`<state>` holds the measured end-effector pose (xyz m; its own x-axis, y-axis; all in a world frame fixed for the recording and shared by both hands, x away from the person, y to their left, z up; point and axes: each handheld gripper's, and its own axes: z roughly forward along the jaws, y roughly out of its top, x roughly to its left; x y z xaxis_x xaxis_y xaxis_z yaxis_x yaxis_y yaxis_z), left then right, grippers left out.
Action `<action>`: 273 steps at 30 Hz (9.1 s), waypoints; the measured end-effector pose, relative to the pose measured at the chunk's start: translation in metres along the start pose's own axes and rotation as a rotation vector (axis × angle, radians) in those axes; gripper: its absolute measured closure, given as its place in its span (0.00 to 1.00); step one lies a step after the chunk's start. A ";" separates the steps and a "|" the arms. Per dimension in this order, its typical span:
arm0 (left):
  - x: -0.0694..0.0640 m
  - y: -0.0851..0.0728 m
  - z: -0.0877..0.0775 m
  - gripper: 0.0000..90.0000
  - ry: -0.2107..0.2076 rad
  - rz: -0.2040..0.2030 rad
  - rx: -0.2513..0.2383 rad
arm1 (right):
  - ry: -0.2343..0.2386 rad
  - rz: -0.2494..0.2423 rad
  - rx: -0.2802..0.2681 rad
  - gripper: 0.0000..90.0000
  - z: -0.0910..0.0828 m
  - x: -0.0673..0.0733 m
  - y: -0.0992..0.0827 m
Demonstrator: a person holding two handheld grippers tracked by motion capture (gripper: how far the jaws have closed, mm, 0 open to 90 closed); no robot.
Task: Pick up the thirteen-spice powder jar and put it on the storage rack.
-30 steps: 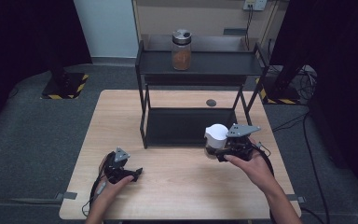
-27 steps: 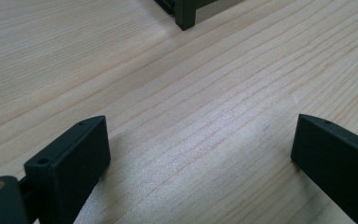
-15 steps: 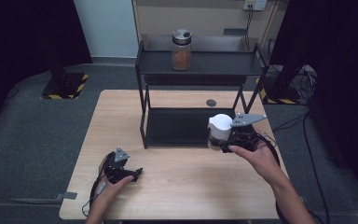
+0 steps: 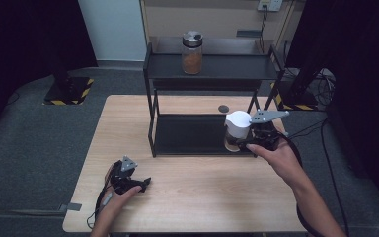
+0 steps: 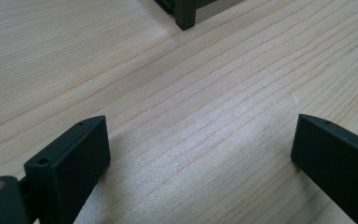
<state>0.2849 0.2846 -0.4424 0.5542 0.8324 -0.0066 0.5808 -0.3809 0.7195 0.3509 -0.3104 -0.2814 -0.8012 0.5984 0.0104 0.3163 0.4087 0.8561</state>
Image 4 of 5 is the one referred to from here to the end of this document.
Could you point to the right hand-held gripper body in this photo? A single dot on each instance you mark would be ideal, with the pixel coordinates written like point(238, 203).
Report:
point(265, 130)

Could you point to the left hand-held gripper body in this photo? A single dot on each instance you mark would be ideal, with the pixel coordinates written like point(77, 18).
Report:
point(125, 176)

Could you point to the white-lidded glass jar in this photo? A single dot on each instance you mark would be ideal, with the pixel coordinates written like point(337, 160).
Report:
point(237, 125)

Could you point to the black two-tier metal rack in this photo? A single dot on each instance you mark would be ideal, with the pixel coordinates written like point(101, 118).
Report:
point(210, 67)

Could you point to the person's left hand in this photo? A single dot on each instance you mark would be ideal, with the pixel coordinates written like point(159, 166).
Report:
point(113, 204)

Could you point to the person's right hand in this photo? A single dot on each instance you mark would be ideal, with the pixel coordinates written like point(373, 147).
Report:
point(281, 163)

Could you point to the dark round table grommet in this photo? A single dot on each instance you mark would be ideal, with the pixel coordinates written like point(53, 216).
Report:
point(223, 108)

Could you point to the black stand with striped base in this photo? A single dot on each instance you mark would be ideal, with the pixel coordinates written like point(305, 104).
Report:
point(297, 95)
point(67, 90)

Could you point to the grey floor tape patch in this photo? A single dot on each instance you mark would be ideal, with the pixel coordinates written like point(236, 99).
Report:
point(70, 207)

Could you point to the metal-lidded glass spice jar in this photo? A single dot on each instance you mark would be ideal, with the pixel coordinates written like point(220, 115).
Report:
point(192, 54)

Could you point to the dark curtain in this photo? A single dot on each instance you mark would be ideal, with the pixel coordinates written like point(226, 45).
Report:
point(365, 82)
point(19, 49)

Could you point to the white wall socket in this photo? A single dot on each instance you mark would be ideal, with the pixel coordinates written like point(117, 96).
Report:
point(269, 5)

